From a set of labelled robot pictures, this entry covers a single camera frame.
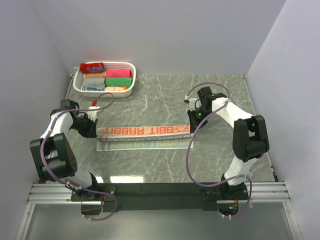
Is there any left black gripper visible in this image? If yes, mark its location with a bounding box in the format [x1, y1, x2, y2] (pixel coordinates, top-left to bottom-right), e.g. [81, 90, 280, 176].
[69, 113, 98, 139]

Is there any pink rolled towel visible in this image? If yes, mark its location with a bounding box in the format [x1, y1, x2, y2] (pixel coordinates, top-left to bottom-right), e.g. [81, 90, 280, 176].
[105, 68, 132, 78]

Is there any white plastic basket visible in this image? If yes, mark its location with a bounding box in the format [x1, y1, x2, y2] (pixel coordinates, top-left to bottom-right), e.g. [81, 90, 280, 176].
[73, 61, 137, 98]

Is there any green rolled towel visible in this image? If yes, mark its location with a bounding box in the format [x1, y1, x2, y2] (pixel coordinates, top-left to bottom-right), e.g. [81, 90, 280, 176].
[105, 77, 133, 88]

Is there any peach rolled towel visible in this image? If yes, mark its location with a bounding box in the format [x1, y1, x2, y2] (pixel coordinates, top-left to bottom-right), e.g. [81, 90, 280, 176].
[104, 86, 128, 92]

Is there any blue patterned rolled towel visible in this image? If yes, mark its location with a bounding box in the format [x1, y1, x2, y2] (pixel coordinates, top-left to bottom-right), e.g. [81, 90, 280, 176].
[81, 85, 106, 92]

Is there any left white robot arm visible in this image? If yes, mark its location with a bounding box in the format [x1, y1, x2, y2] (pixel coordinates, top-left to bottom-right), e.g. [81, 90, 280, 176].
[29, 99, 101, 201]

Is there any grey rolled towel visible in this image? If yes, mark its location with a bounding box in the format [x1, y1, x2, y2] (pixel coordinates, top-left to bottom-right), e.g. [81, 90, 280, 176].
[82, 78, 105, 86]

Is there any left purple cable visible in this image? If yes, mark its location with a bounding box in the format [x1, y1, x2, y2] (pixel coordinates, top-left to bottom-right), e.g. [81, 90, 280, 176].
[39, 92, 119, 222]

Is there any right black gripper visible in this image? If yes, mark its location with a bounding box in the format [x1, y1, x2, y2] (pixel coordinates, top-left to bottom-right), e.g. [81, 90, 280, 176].
[187, 107, 214, 134]

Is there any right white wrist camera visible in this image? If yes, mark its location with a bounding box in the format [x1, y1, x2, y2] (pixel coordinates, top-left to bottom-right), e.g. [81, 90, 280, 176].
[184, 95, 201, 111]

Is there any red blue cat towel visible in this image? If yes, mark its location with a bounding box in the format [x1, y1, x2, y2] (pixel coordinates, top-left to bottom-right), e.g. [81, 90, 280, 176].
[79, 62, 105, 74]

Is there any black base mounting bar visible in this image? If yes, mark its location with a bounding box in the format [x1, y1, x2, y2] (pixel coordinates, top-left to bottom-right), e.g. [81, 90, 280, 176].
[70, 182, 251, 213]

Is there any aluminium front rail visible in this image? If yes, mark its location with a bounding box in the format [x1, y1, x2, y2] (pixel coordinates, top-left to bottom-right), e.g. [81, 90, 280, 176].
[27, 182, 291, 204]

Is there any orange rolled towel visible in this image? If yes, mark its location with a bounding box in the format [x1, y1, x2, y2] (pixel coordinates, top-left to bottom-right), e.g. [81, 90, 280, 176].
[83, 72, 106, 79]

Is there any white printed towel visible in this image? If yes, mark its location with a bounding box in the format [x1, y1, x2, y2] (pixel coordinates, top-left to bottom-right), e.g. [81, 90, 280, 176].
[96, 125, 191, 152]

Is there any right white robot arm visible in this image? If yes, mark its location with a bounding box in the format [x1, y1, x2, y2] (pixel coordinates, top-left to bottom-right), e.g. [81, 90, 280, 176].
[184, 86, 270, 200]

